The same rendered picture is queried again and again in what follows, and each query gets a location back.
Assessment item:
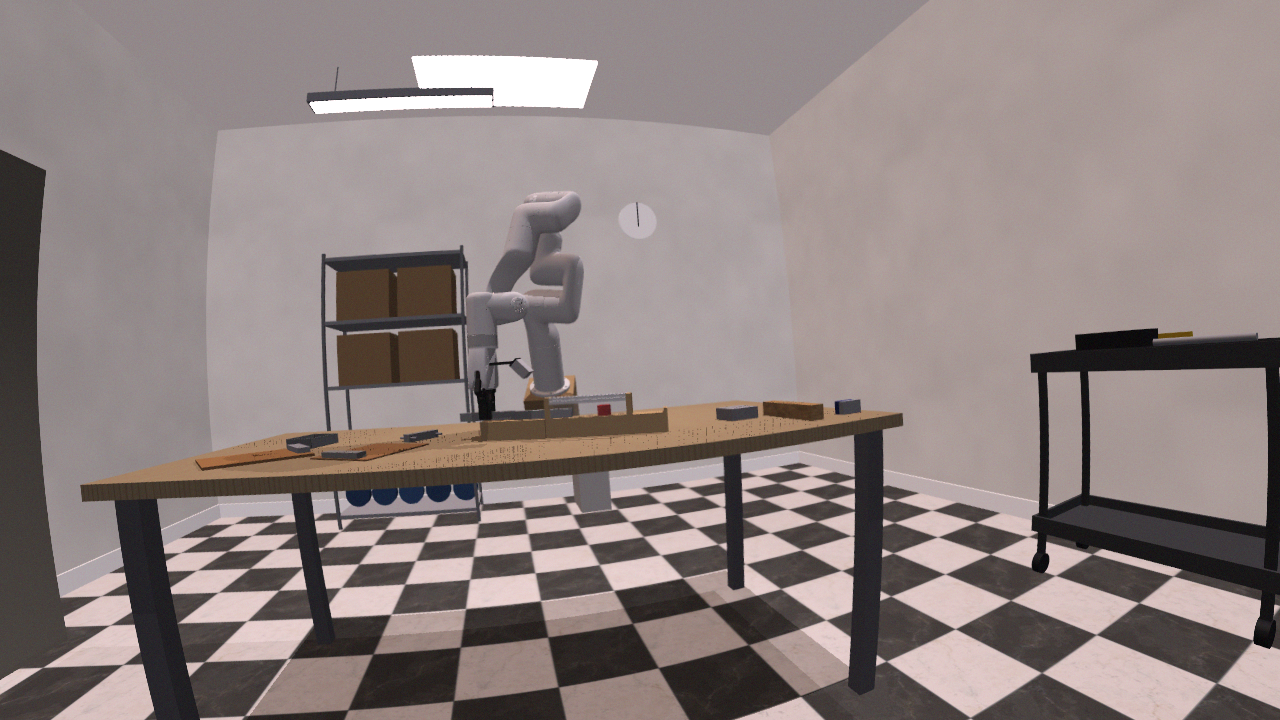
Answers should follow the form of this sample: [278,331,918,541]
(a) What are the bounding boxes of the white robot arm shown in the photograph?
[466,191,584,398]

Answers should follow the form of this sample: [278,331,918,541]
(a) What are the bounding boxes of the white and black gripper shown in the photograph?
[468,346,499,420]

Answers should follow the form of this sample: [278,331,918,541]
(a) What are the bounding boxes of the wooden batten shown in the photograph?
[763,401,824,421]

